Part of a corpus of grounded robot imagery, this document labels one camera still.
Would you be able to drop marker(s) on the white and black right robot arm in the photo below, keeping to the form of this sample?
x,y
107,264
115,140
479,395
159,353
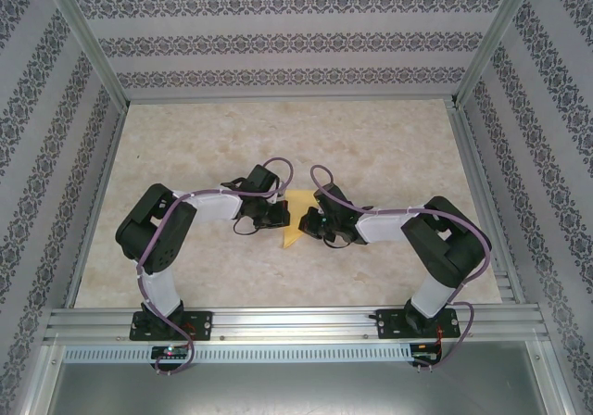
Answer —
x,y
389,227

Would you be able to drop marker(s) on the thin aluminium cross rail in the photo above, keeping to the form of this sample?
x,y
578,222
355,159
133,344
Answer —
x,y
292,98

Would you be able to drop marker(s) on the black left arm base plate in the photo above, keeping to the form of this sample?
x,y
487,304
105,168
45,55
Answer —
x,y
201,324

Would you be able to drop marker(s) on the aluminium side rail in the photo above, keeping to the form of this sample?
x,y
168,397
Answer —
x,y
100,192
484,202

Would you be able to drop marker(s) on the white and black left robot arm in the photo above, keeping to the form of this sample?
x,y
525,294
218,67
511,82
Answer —
x,y
213,206

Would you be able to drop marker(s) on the aluminium frame post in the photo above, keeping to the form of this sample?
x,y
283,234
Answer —
x,y
83,30
498,30

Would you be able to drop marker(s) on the grey sheet metal tray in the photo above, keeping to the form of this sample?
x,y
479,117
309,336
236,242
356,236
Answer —
x,y
296,392

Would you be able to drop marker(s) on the aluminium mounting rail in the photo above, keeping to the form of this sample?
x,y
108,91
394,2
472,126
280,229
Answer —
x,y
296,324

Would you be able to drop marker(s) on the yellow cloth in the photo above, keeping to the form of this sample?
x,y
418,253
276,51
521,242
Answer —
x,y
299,199

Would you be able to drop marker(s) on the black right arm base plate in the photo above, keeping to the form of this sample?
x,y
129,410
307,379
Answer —
x,y
389,324

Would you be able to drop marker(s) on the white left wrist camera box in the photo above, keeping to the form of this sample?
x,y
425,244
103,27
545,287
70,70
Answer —
x,y
276,197

